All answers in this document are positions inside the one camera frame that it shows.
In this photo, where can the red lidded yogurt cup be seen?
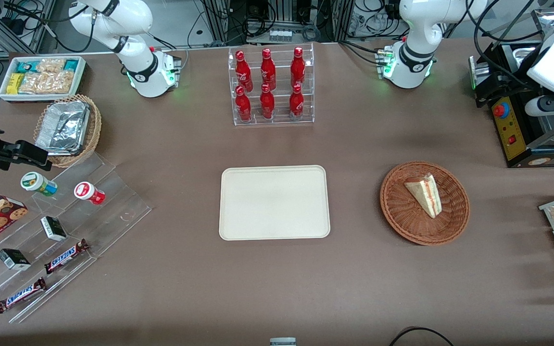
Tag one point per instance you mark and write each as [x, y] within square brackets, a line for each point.
[88, 192]

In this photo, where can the small black carton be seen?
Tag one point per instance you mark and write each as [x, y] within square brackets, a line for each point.
[13, 259]
[54, 228]

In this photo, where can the light wicker basket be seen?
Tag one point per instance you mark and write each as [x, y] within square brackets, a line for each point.
[95, 127]

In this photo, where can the round brown wicker basket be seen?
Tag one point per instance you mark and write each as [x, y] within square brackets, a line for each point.
[402, 211]

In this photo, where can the green lidded yogurt cup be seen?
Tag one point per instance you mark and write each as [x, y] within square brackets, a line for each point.
[35, 182]

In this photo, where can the small clear cracker bag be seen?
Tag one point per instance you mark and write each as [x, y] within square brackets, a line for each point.
[51, 65]

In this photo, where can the small grey device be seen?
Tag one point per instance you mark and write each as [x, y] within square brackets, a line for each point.
[283, 342]

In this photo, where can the red cola bottle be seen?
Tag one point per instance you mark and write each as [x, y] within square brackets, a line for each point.
[268, 71]
[243, 72]
[296, 104]
[243, 106]
[297, 68]
[267, 105]

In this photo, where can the cream rectangular tray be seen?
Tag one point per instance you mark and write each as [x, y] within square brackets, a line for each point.
[273, 203]

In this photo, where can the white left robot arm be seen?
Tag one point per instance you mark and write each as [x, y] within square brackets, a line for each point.
[415, 33]

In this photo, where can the triangular sandwich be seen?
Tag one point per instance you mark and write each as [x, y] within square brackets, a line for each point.
[425, 196]

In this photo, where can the snickers chocolate bar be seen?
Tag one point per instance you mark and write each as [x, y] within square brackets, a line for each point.
[21, 295]
[65, 257]

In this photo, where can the aluminium foil container stack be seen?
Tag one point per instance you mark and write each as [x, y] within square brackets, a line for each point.
[63, 127]

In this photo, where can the clear acrylic stepped stand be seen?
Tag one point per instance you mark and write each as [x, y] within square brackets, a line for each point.
[113, 202]

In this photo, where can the white power strip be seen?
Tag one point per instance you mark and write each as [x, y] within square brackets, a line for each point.
[280, 34]

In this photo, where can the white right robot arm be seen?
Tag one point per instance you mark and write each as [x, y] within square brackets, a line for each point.
[138, 65]

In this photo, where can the clear acrylic bottle rack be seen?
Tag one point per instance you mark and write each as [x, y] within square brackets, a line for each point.
[279, 122]

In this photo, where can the white rectangular snack bin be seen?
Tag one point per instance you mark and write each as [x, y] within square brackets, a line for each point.
[41, 97]

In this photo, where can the teal snack pack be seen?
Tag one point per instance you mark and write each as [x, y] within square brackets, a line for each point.
[26, 67]
[71, 65]

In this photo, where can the large clear cracker bag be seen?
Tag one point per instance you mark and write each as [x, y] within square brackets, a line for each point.
[48, 82]

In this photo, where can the black food warmer machine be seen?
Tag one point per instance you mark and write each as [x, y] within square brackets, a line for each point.
[512, 129]

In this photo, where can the yellow snack pack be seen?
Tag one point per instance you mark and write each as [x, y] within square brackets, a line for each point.
[15, 83]

